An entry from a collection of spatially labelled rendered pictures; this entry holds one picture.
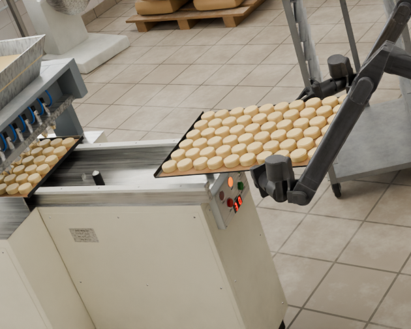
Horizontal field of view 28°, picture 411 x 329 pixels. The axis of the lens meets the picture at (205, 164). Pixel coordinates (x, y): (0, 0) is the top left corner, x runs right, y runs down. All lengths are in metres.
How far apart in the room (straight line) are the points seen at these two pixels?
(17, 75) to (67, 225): 0.58
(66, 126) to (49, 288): 0.71
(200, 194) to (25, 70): 0.89
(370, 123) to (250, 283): 1.53
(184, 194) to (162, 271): 0.39
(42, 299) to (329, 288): 1.19
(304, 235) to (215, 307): 0.98
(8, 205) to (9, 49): 0.64
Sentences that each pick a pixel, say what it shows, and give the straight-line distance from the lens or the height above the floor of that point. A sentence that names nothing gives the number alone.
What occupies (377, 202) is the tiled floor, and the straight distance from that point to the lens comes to 3.93.
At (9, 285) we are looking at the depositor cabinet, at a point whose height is 0.62.
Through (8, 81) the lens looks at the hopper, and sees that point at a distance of 3.06.
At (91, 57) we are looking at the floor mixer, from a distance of 6.58.
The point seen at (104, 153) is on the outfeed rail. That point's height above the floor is 0.87.
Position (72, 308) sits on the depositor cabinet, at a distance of 3.25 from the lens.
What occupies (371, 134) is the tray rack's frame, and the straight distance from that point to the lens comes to 4.17.
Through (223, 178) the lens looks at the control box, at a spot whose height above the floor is 0.84.
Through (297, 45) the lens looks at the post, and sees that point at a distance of 3.57.
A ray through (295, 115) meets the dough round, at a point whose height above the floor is 1.01.
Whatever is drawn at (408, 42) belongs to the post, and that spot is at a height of 0.73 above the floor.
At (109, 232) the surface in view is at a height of 0.72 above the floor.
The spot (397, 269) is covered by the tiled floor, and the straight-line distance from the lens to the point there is 3.52.
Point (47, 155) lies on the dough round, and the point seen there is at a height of 0.91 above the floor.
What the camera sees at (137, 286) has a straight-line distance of 3.07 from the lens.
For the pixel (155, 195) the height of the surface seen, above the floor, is 0.87.
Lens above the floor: 2.21
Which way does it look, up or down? 28 degrees down
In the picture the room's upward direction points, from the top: 19 degrees counter-clockwise
